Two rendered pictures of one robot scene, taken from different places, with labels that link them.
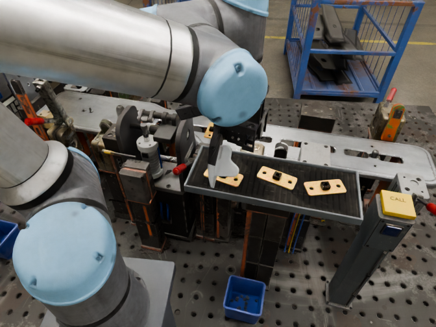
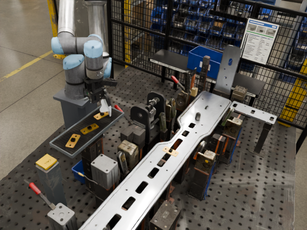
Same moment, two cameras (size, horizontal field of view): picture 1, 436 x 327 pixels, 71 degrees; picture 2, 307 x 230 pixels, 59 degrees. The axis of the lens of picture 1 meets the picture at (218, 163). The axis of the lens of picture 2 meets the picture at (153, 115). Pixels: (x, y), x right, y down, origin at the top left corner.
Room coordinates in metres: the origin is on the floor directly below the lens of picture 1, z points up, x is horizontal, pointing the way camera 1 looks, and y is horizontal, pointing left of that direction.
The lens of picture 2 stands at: (1.01, -0.98, 2.03)
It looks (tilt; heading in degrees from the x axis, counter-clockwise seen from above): 38 degrees down; 105
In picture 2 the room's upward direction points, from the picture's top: 4 degrees clockwise
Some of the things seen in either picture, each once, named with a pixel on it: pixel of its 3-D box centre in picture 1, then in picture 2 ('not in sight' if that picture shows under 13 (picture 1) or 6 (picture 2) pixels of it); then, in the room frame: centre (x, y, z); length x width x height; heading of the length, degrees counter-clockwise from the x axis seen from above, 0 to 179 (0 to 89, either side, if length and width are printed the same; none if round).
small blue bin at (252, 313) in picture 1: (244, 300); (84, 171); (0.37, -0.08, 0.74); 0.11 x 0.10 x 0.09; 76
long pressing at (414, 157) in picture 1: (218, 131); (169, 154); (0.85, 0.00, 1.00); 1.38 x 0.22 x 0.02; 76
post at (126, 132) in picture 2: (224, 201); (126, 158); (0.61, -0.02, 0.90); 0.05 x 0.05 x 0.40; 76
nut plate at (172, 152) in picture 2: (211, 129); (170, 150); (0.85, 0.02, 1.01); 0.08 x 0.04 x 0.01; 166
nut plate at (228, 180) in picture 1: (223, 174); (102, 113); (0.48, -0.01, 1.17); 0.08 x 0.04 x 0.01; 65
